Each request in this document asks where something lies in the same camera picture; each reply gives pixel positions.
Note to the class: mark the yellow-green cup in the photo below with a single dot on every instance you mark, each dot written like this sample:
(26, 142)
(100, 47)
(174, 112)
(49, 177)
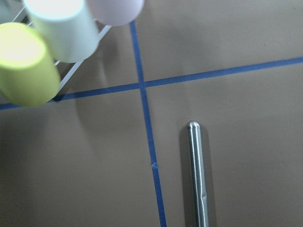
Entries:
(28, 76)

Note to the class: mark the pink cup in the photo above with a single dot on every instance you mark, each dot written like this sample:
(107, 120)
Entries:
(116, 12)

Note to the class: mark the white wire cup rack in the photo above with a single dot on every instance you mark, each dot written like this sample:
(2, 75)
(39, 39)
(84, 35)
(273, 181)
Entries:
(65, 69)

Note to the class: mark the green cup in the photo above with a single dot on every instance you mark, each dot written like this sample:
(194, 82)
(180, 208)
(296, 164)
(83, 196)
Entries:
(5, 12)

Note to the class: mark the white cup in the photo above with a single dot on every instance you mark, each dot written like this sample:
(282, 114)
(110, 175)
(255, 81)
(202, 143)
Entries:
(68, 27)

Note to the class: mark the steel muddler black tip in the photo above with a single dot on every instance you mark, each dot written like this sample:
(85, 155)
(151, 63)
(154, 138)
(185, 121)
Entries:
(198, 173)

